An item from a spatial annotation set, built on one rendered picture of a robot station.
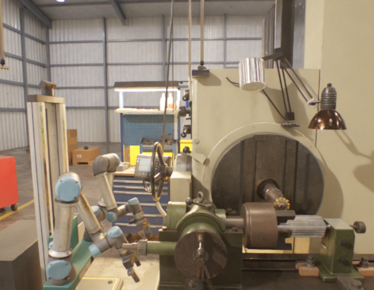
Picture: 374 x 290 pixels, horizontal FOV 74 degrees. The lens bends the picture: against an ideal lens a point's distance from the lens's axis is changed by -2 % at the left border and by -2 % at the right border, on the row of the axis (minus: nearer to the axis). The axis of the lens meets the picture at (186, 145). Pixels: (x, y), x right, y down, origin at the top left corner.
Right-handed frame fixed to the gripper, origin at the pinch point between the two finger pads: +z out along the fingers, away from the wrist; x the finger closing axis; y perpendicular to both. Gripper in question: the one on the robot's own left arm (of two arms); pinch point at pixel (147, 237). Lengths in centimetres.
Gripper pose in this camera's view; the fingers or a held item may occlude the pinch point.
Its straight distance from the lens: 205.2
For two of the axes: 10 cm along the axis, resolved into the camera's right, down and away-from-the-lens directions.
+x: 1.4, 0.1, 9.9
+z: 3.8, 9.2, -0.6
